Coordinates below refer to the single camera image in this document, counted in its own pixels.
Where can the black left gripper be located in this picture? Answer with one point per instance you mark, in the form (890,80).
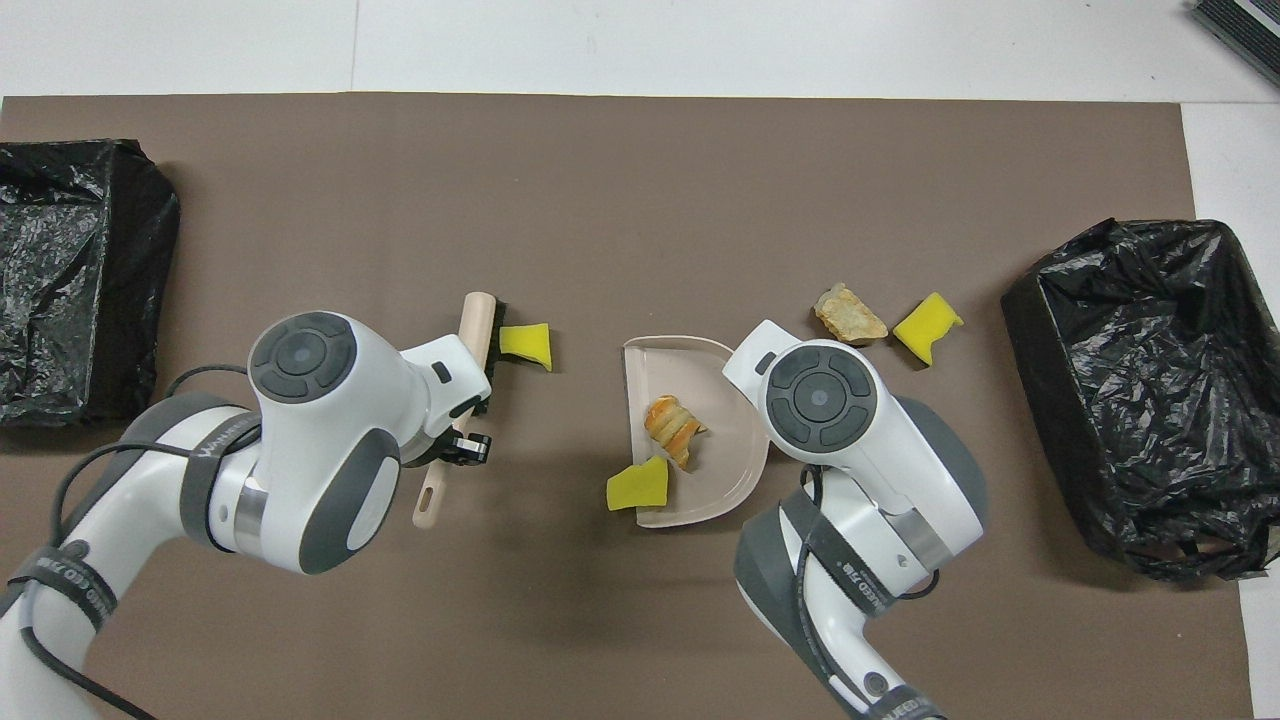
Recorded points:
(472,406)

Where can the yellow sponge piece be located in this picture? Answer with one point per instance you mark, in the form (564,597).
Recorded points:
(525,345)
(638,487)
(925,328)

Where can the beige brush with black bristles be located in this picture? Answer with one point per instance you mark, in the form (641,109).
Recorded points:
(475,330)

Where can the tan lump with orange streaks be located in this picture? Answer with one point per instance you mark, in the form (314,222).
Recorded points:
(672,425)

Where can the beige plastic dustpan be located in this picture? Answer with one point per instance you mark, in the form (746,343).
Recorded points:
(730,440)

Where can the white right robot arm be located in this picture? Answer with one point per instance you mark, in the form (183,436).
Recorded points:
(880,470)

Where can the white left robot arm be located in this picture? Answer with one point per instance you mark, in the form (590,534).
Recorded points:
(330,430)

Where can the bin lined with black bag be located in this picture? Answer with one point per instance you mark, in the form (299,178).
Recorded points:
(1150,400)
(70,280)

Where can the brown table mat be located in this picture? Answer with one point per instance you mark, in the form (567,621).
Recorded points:
(300,200)

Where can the large pale tan crumpled lump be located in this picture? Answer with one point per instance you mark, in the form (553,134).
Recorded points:
(850,316)

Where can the dark grey ribbed device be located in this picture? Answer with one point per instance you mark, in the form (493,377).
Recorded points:
(1240,35)

